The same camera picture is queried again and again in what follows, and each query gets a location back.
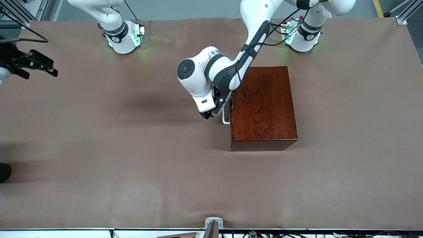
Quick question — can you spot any wooden drawer with white handle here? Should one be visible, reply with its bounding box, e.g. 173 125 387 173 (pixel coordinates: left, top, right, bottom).
222 98 234 151

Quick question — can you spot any dark wooden drawer cabinet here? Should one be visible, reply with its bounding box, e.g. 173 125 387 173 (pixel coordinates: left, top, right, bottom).
230 66 298 152

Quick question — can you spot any brown table cover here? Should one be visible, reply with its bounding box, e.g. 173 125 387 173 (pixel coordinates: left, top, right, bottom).
0 17 423 230

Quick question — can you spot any black round object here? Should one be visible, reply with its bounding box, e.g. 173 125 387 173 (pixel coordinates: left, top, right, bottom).
0 163 12 183

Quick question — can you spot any brown cardboard piece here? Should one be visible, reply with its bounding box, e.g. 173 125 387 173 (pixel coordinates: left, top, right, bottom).
156 232 199 238

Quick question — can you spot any thin grey stand rod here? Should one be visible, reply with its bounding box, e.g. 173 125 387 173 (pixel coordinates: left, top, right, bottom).
383 0 407 18

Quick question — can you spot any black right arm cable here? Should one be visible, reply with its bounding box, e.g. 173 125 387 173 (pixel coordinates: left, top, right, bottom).
0 12 49 43

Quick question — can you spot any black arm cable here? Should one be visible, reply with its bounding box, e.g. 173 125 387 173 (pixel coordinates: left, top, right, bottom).
235 9 300 100
0 12 49 43

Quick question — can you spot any aluminium frame profile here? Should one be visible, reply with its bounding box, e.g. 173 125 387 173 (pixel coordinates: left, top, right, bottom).
396 0 420 25
0 0 50 28

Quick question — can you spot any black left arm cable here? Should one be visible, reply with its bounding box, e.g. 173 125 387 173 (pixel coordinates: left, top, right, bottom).
235 9 300 100

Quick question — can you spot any black right base cable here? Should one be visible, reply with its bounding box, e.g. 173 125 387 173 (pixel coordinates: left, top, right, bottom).
124 0 138 20

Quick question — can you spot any black base cable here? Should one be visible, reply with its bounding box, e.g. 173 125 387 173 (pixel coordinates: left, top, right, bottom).
124 0 138 20
269 19 285 35

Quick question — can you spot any black left base cable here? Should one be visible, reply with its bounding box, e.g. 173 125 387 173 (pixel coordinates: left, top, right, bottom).
269 19 285 35

